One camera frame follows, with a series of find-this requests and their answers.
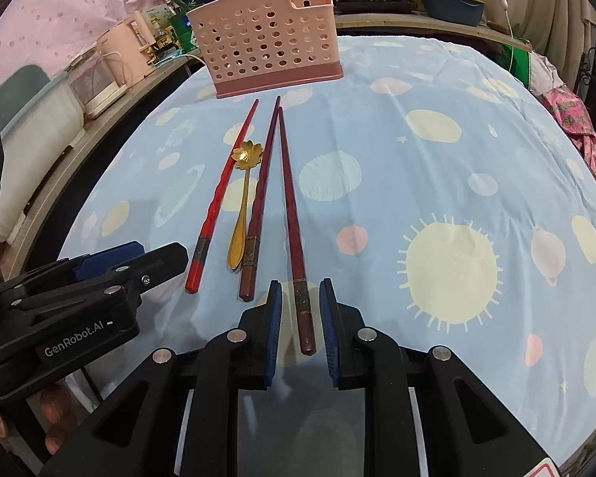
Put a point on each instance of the pink electric kettle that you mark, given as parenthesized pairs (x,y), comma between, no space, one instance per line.
(124,49)

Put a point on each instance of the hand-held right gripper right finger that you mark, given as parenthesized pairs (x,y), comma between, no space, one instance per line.
(329,328)

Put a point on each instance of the person's left hand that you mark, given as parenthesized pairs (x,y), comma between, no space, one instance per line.
(54,407)

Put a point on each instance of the pink perforated utensil basket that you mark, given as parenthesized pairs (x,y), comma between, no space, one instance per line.
(268,44)

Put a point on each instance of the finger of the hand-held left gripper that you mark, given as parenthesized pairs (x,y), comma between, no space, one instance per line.
(159,263)
(109,258)

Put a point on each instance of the bright red chopstick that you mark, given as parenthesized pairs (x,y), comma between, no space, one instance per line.
(197,271)

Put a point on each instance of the white dish bin teal lid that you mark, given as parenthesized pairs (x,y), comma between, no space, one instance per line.
(35,134)

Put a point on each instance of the gold flower spoon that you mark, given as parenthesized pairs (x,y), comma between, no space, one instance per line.
(248,154)

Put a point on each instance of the dark red chopstick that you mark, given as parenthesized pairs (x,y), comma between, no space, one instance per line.
(305,328)
(247,283)

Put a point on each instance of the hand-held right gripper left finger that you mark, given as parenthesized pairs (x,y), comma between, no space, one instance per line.
(274,328)

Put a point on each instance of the pink floral cloth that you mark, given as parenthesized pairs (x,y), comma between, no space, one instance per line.
(576,119)

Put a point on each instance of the blue plastic basin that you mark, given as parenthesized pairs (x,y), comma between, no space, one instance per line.
(452,7)

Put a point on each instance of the pink dotted cloth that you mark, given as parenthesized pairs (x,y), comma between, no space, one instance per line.
(54,10)

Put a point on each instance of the blue planet print tablecloth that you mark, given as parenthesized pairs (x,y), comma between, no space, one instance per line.
(402,184)

